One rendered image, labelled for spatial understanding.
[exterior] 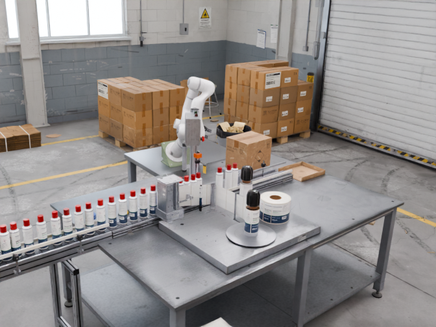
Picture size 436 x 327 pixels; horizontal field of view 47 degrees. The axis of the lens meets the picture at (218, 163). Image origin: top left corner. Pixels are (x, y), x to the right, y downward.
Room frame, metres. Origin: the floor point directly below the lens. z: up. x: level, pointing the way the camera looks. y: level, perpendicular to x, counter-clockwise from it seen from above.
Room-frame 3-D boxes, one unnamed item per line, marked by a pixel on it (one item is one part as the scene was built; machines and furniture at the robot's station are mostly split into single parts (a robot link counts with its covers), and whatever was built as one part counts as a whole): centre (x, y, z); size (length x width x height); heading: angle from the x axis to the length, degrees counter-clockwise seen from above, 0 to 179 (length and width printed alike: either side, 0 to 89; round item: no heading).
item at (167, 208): (2.95, 0.30, 1.01); 0.14 x 0.13 x 0.26; 131
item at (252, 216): (2.73, -0.22, 1.04); 0.09 x 0.09 x 0.29
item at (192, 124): (3.29, 0.18, 1.38); 0.17 x 0.10 x 0.19; 6
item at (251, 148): (3.99, -0.25, 0.99); 0.30 x 0.24 x 0.27; 134
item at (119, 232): (3.30, 0.04, 0.85); 1.65 x 0.11 x 0.05; 131
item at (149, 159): (4.21, 0.23, 0.81); 0.90 x 0.90 x 0.04; 38
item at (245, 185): (3.13, -0.20, 1.03); 0.09 x 0.09 x 0.30
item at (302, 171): (3.95, -0.71, 0.85); 0.30 x 0.26 x 0.04; 131
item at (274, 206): (2.99, -0.38, 0.95); 0.20 x 0.20 x 0.14
